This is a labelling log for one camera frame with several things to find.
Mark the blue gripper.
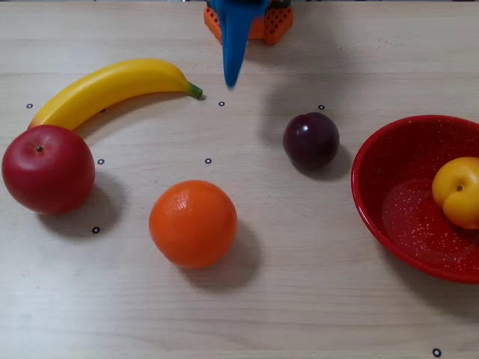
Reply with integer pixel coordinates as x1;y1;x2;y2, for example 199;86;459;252
209;0;270;90

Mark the yellow orange toy peach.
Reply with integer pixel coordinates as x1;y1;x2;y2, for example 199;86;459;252
432;156;479;230

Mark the orange robot base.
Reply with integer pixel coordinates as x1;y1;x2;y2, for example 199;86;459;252
204;3;295;46

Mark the red speckled bowl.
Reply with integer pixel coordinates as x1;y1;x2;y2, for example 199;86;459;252
350;114;479;284

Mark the dark purple toy plum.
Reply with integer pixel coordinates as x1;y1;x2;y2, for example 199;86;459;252
282;111;341;169

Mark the yellow toy banana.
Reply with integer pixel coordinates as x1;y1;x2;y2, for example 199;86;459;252
28;58;204;132

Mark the toy orange fruit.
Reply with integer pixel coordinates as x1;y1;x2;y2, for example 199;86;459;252
148;179;239;269

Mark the red toy apple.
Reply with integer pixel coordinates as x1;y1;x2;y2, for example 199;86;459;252
1;124;96;215

